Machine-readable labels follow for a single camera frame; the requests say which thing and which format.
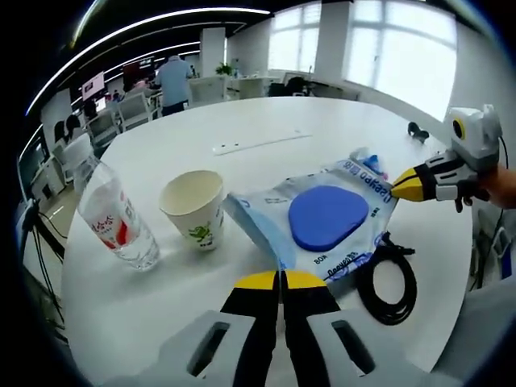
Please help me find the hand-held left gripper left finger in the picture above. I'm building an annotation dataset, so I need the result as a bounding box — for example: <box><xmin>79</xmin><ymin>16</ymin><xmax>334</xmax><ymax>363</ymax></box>
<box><xmin>159</xmin><ymin>270</ymin><xmax>281</xmax><ymax>387</ymax></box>

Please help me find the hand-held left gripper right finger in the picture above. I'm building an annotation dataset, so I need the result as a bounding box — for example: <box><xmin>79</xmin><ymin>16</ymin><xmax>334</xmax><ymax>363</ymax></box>
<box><xmin>281</xmin><ymin>268</ymin><xmax>404</xmax><ymax>387</ymax></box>

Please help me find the blue tissue pack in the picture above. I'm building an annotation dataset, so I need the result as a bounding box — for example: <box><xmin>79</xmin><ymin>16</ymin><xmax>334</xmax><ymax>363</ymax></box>
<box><xmin>349</xmin><ymin>147</ymin><xmax>390</xmax><ymax>181</ymax></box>

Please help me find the clear bag with blue pad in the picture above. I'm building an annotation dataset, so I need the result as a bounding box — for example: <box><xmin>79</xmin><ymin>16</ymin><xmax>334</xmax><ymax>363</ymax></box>
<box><xmin>223</xmin><ymin>156</ymin><xmax>398</xmax><ymax>285</ymax></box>

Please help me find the white paper cup green print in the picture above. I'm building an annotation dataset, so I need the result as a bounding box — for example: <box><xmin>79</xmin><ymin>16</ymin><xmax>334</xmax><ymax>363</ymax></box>
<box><xmin>158</xmin><ymin>169</ymin><xmax>226</xmax><ymax>252</ymax></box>

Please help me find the clear water bottle red label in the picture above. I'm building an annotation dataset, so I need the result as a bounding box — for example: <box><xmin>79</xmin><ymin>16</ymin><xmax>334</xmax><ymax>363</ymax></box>
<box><xmin>73</xmin><ymin>152</ymin><xmax>161</xmax><ymax>272</ymax></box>

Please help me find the small black object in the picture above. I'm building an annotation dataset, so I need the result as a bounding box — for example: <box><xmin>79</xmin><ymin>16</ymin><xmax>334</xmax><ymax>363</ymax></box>
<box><xmin>406</xmin><ymin>120</ymin><xmax>431</xmax><ymax>142</ymax></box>

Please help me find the large window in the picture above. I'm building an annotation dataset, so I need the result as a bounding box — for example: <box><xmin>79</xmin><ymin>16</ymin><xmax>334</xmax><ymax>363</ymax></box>
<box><xmin>344</xmin><ymin>0</ymin><xmax>459</xmax><ymax>114</ymax></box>

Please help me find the black office chair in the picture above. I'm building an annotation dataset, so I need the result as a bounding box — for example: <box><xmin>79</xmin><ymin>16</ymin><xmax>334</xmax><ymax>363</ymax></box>
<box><xmin>268</xmin><ymin>76</ymin><xmax>311</xmax><ymax>98</ymax></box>

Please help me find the narrow window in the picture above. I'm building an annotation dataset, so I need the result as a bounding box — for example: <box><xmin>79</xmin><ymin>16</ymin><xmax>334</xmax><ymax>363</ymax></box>
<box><xmin>268</xmin><ymin>6</ymin><xmax>322</xmax><ymax>80</ymax></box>

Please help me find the laptop stand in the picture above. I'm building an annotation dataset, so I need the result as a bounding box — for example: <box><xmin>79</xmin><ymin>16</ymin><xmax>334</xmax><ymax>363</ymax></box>
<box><xmin>18</xmin><ymin>201</ymin><xmax>68</xmax><ymax>335</ymax></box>

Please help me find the long ceiling light strip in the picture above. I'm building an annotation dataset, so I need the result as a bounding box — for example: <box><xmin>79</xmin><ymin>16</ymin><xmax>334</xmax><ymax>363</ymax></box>
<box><xmin>26</xmin><ymin>6</ymin><xmax>272</xmax><ymax>117</ymax></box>

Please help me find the white table cable slot cover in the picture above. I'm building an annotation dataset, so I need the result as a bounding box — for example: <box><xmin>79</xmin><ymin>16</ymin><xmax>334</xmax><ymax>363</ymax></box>
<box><xmin>212</xmin><ymin>131</ymin><xmax>314</xmax><ymax>156</ymax></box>

